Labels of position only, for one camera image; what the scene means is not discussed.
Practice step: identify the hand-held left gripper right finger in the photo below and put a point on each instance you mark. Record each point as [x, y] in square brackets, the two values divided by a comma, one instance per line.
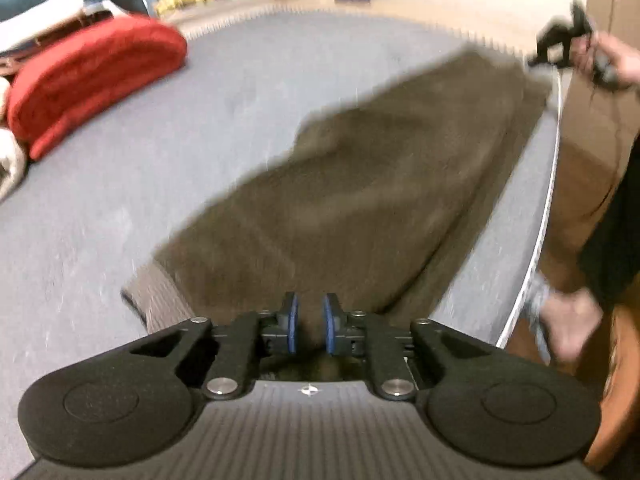
[328, 322]

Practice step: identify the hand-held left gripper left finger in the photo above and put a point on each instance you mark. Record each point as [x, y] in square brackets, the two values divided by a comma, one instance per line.
[293, 322]

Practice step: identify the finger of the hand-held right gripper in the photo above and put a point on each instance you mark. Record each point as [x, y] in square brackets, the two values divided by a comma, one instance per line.
[542, 55]

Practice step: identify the person's right hand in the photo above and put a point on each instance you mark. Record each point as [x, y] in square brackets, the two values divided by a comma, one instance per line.
[620, 60]

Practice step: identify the person's black shorts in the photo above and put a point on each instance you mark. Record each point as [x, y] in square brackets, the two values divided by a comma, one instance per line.
[612, 240]

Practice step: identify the grey slipper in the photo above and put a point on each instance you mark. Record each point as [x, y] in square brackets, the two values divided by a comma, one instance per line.
[536, 300]

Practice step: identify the person's bare foot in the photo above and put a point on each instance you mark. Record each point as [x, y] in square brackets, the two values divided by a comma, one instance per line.
[572, 325]

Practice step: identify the person's bare leg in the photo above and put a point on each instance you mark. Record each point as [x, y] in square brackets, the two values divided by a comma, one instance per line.
[622, 400]

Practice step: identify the white window seat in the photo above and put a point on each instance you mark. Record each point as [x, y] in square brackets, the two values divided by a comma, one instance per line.
[225, 10]

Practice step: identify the red folded quilt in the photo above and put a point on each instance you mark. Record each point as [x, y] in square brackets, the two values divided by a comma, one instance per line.
[90, 75]

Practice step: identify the white folded blanket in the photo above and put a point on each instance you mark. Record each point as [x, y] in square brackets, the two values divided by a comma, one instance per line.
[10, 160]

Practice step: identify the white pillow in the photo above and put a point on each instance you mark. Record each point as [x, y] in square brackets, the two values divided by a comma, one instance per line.
[40, 17]

